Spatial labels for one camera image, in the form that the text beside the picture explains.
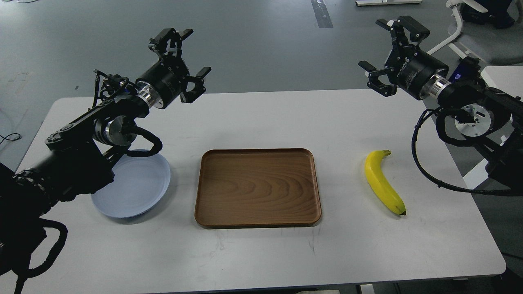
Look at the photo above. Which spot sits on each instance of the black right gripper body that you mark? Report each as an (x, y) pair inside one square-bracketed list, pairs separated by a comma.
[(414, 71)]

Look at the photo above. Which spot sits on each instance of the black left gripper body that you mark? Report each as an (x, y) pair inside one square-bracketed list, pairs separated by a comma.
[(167, 78)]

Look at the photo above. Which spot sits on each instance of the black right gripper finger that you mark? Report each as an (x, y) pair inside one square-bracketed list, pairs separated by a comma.
[(374, 81), (406, 35)]

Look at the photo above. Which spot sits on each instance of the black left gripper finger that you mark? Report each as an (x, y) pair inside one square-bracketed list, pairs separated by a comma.
[(192, 87), (167, 45)]

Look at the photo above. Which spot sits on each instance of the yellow banana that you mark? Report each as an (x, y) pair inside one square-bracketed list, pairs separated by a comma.
[(379, 183)]

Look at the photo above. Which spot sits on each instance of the light blue plate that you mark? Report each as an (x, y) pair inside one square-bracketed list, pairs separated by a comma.
[(139, 184)]

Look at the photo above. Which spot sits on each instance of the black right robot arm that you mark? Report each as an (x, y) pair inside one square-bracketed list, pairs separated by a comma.
[(451, 94)]

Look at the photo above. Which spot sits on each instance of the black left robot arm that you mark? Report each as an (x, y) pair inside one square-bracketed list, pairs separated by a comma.
[(84, 152)]

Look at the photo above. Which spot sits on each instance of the white office chair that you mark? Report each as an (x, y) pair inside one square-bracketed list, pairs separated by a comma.
[(499, 47)]

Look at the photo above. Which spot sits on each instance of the brown wooden tray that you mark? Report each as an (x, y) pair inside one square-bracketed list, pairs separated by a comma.
[(257, 188)]

